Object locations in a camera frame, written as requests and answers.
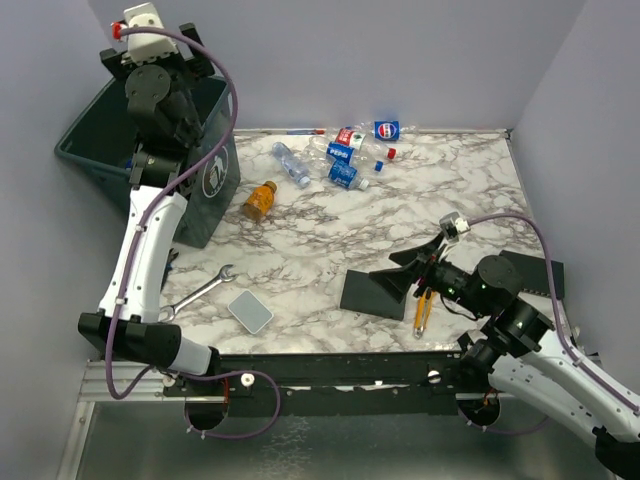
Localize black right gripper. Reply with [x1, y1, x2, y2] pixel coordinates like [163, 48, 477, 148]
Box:
[368, 231, 490, 316]

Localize red label bottle at back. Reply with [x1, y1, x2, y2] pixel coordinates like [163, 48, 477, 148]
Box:
[334, 128, 366, 150]

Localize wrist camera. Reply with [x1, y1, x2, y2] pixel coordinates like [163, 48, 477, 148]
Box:
[439, 212, 470, 244]
[110, 2, 179, 64]

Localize dark green plastic bin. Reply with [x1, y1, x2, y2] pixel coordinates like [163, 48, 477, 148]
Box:
[54, 76, 241, 249]

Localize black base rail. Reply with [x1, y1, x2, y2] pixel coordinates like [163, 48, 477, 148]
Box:
[163, 351, 490, 417]

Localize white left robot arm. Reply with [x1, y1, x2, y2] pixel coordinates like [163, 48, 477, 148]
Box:
[78, 11, 239, 395]

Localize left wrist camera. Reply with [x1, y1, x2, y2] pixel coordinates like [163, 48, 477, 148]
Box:
[110, 2, 179, 64]

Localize yellow utility knife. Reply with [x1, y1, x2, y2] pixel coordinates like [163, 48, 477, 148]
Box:
[413, 289, 435, 339]

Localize black box right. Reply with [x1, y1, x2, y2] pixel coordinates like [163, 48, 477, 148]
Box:
[500, 250, 565, 300]

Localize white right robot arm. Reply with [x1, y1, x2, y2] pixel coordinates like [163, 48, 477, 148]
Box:
[369, 235, 639, 479]

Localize clear crushed water bottle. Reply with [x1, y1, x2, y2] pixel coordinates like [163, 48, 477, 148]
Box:
[271, 142, 311, 189]

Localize pepsi bottle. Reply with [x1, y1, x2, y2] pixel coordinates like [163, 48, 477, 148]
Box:
[308, 137, 354, 164]
[354, 120, 419, 142]

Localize blue handled pliers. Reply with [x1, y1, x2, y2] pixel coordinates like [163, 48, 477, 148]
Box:
[161, 248, 179, 288]

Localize white grey rectangular case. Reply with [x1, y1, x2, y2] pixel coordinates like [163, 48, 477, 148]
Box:
[228, 290, 274, 335]

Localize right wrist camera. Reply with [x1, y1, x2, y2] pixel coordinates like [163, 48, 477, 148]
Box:
[439, 212, 470, 244]

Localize small orange juice bottle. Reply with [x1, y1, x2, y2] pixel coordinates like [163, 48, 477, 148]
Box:
[242, 181, 277, 222]

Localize black rectangular box centre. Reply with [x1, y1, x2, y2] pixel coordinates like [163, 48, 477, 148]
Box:
[339, 270, 405, 321]

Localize silver wrench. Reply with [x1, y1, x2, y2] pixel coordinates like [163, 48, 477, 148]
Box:
[159, 264, 237, 323]

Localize blue label bottle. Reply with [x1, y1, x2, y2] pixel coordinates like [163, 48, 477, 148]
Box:
[327, 160, 369, 191]

